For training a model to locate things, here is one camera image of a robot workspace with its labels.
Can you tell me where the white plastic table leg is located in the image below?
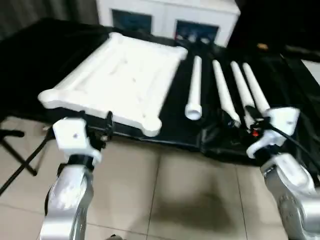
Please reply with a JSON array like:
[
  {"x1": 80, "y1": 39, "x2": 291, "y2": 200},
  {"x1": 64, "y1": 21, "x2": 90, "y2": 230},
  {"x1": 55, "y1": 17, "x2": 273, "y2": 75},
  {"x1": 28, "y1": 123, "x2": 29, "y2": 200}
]
[
  {"x1": 230, "y1": 60, "x2": 256, "y2": 126},
  {"x1": 241, "y1": 62, "x2": 272, "y2": 116},
  {"x1": 212, "y1": 59, "x2": 242, "y2": 126},
  {"x1": 184, "y1": 55, "x2": 203, "y2": 121}
]

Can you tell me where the white plastic table top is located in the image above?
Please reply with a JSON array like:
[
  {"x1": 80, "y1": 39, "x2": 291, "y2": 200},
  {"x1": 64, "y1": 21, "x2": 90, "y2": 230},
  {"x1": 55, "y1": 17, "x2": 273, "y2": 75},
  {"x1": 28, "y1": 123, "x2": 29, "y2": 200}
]
[{"x1": 37, "y1": 31, "x2": 189, "y2": 138}]

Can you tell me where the black mat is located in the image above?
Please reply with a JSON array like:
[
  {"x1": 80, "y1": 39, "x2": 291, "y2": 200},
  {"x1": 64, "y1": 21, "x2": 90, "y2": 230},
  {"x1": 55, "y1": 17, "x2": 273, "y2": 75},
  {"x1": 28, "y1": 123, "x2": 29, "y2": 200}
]
[{"x1": 0, "y1": 17, "x2": 320, "y2": 173}]

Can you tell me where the white board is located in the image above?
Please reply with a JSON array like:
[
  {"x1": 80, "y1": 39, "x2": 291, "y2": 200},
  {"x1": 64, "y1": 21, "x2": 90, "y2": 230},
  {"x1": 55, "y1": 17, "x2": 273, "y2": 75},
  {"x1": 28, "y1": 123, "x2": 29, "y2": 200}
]
[{"x1": 299, "y1": 59, "x2": 320, "y2": 86}]

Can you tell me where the black bar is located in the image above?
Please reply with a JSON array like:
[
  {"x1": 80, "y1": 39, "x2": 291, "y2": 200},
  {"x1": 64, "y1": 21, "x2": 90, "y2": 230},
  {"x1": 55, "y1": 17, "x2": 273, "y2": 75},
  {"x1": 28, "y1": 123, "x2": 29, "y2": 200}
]
[{"x1": 284, "y1": 44, "x2": 320, "y2": 55}]

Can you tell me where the grey curtain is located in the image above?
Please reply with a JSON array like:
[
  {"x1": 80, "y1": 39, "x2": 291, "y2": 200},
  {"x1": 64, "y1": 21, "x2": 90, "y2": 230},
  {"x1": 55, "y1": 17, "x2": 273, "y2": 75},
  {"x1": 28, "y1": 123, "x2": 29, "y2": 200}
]
[{"x1": 0, "y1": 0, "x2": 100, "y2": 42}]

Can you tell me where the white cabinet with glass doors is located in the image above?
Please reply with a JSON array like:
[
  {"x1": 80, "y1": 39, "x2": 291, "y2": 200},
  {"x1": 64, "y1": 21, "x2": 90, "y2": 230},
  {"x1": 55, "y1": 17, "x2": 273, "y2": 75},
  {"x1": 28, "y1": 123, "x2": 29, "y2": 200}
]
[{"x1": 96, "y1": 0, "x2": 242, "y2": 47}]

